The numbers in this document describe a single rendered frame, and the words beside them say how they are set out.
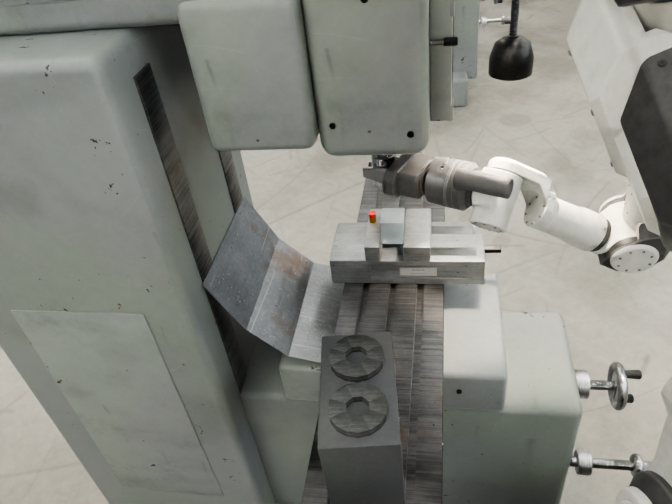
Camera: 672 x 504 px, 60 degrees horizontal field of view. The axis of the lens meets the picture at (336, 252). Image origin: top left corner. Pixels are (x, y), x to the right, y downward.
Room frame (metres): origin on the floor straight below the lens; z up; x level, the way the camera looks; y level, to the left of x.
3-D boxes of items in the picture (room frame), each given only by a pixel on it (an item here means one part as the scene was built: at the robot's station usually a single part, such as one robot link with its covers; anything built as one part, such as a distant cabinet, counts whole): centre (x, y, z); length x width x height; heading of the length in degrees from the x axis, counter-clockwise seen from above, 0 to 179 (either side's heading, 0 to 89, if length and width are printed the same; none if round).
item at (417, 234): (1.07, -0.19, 1.00); 0.15 x 0.06 x 0.04; 167
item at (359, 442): (0.59, 0.00, 1.01); 0.22 x 0.12 x 0.20; 174
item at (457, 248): (1.08, -0.17, 0.96); 0.35 x 0.15 x 0.11; 77
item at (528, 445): (0.98, -0.14, 0.41); 0.81 x 0.32 x 0.60; 77
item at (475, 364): (0.98, -0.12, 0.77); 0.50 x 0.35 x 0.12; 77
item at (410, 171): (0.93, -0.19, 1.23); 0.13 x 0.12 x 0.10; 142
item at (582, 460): (0.73, -0.60, 0.49); 0.22 x 0.06 x 0.06; 77
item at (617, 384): (0.87, -0.60, 0.61); 0.16 x 0.12 x 0.12; 77
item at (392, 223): (1.08, -0.14, 1.02); 0.06 x 0.05 x 0.06; 167
